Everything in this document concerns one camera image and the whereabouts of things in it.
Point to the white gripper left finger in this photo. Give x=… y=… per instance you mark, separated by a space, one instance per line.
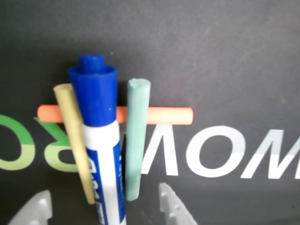
x=37 y=208

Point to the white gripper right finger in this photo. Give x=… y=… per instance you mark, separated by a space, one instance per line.
x=175 y=211

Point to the blue dry erase marker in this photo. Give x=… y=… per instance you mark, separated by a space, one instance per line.
x=96 y=98

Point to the green chalk stick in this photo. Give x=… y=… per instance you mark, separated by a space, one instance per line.
x=134 y=140

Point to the orange chalk stick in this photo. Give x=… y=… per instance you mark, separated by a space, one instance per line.
x=168 y=116

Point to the yellow chalk stick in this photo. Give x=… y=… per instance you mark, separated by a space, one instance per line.
x=70 y=117

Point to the dark grey WOWROBO mat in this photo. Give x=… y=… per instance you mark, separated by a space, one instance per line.
x=211 y=58

